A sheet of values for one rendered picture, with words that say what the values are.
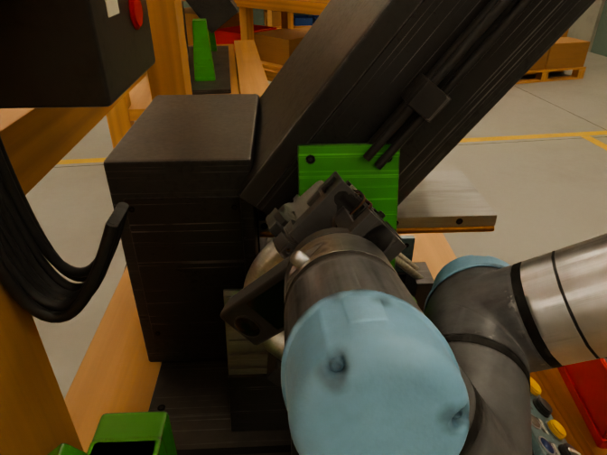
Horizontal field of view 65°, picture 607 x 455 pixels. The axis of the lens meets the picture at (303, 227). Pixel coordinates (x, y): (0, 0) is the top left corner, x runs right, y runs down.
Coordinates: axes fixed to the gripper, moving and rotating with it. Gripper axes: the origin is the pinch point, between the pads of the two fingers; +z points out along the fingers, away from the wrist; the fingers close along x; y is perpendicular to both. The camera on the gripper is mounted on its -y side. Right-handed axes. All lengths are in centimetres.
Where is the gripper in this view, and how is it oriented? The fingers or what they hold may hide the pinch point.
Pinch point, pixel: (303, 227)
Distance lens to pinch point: 52.7
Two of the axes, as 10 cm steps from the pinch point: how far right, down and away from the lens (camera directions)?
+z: -0.4, -2.6, 9.6
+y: 7.0, -7.0, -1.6
